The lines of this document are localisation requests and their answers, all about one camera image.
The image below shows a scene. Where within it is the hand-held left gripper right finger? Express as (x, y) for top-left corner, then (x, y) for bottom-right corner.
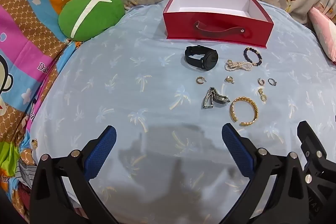
(218, 123), (310, 224)

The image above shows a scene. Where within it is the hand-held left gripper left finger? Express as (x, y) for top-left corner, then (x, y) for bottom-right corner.
(30, 126), (117, 224)

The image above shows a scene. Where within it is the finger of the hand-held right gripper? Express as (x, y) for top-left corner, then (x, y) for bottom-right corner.
(297, 121), (327, 170)

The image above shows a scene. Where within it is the gold bangle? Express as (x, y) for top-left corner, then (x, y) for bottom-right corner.
(229, 97), (259, 127)

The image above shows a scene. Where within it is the white pearl bracelet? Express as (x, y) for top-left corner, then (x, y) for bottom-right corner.
(224, 59), (253, 73)

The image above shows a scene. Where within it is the dark bead bracelet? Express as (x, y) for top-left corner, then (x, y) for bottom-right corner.
(243, 47), (263, 66)

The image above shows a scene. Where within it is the red box with handle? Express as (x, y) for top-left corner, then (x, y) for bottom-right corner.
(162, 0), (275, 49)

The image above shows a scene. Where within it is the silver metal wrist watch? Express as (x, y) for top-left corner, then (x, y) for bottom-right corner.
(202, 87), (231, 109)

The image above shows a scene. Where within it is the light blue palm sheet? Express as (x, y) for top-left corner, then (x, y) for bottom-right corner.
(20, 0), (336, 224)

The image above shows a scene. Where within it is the black wrist watch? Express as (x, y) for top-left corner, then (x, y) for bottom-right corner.
(184, 45), (219, 71)

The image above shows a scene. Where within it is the pink pillow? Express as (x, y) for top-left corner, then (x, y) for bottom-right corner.
(308, 7), (336, 63)

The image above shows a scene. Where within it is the cartoon monkey printed blanket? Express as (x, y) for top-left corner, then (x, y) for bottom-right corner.
(0, 0), (105, 224)

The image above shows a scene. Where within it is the green round cushion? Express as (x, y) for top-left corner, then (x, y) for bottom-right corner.
(58, 0), (125, 42)

